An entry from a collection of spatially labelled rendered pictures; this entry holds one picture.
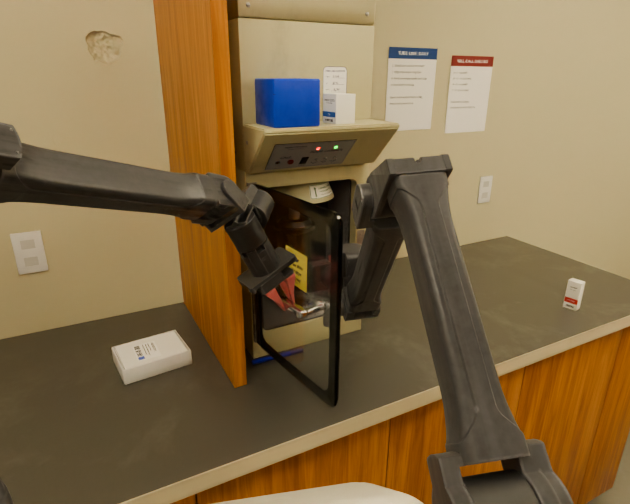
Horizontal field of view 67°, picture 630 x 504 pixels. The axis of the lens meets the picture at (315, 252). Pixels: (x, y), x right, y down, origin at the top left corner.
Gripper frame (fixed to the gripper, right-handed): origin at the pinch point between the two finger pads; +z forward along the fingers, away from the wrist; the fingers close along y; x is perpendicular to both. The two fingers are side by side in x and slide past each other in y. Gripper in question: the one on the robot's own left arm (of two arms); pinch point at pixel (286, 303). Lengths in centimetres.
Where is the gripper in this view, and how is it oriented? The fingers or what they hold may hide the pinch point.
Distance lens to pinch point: 90.6
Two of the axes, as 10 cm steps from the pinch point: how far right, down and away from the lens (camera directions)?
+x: 5.3, 2.7, -8.0
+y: -7.6, 5.8, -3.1
